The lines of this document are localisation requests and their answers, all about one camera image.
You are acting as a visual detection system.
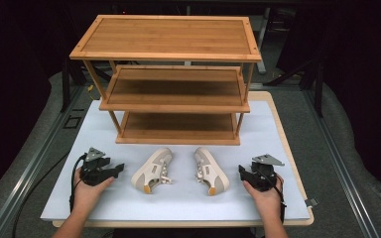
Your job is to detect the white table sheet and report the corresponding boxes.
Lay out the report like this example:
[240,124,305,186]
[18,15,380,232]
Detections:
[40,99,312,222]

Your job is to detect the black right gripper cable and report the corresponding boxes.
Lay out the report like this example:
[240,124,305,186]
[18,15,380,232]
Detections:
[257,168,288,223]

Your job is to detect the person's left hand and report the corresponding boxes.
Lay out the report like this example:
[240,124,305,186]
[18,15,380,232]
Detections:
[73,167,116,216]

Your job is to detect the three-tier bamboo shoe rack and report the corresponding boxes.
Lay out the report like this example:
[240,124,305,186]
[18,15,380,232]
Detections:
[68,14,263,147]

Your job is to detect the white metal stand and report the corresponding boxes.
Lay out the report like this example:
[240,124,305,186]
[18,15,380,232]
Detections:
[255,8,273,74]

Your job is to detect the beige white sneaker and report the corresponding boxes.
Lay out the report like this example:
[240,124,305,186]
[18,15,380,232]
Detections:
[130,147,174,194]
[192,147,230,196]

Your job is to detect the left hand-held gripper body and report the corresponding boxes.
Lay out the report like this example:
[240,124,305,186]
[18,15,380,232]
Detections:
[79,147,112,186]

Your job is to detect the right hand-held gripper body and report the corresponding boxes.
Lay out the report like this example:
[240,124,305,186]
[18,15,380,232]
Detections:
[250,154,286,192]

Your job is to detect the grey metal rail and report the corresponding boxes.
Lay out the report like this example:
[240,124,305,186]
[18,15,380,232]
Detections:
[302,88,381,238]
[0,86,91,238]

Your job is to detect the black upright post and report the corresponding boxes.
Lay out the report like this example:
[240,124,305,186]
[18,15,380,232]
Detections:
[61,59,72,113]

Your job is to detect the person's right hand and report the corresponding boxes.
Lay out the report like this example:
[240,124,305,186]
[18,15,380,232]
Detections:
[242,175,284,222]

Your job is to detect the black floor cable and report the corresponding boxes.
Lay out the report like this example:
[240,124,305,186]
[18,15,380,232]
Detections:
[11,151,71,238]

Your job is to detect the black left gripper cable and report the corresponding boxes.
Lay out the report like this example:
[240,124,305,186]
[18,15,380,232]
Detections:
[68,153,87,213]

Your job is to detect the black stand legs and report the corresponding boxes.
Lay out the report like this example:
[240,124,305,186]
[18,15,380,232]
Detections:
[264,58,325,117]

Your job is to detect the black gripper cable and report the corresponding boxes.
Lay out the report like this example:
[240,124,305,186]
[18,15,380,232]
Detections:
[68,153,87,213]
[257,168,288,223]

